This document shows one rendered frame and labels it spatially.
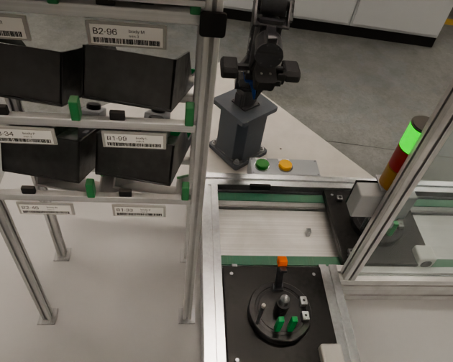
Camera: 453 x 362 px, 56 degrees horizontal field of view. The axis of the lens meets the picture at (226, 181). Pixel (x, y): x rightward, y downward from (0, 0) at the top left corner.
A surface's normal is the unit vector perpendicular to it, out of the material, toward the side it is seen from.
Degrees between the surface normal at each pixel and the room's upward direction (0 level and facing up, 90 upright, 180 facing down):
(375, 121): 0
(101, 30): 90
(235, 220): 0
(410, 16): 90
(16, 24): 90
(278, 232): 0
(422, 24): 90
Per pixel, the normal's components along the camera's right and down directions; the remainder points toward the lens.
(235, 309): 0.11, -0.67
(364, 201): 0.05, 0.74
